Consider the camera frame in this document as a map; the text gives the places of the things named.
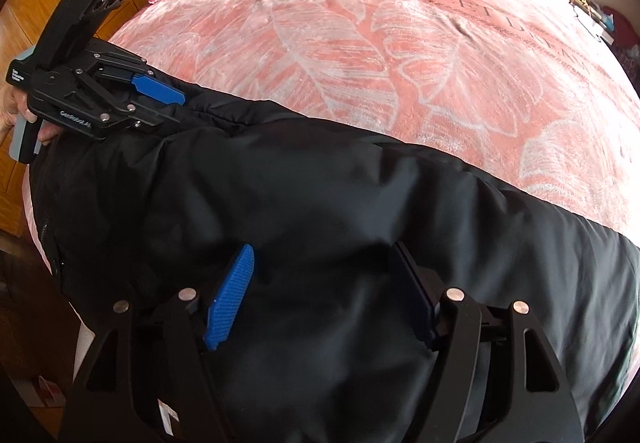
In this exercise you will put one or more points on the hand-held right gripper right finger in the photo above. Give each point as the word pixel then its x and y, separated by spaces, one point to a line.
pixel 425 315

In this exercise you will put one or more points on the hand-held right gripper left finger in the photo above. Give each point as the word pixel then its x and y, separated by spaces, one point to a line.
pixel 231 290

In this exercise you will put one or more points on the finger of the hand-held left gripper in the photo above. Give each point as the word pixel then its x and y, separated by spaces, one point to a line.
pixel 155 87
pixel 132 115

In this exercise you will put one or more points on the black puffer jacket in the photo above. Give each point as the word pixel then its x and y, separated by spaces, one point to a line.
pixel 325 233

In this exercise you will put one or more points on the person's left hand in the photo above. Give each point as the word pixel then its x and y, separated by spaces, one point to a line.
pixel 12 108

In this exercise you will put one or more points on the pink leaf-patterned blanket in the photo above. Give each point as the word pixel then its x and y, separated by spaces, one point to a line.
pixel 380 53

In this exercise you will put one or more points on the red cloth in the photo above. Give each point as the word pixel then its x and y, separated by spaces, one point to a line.
pixel 626 32

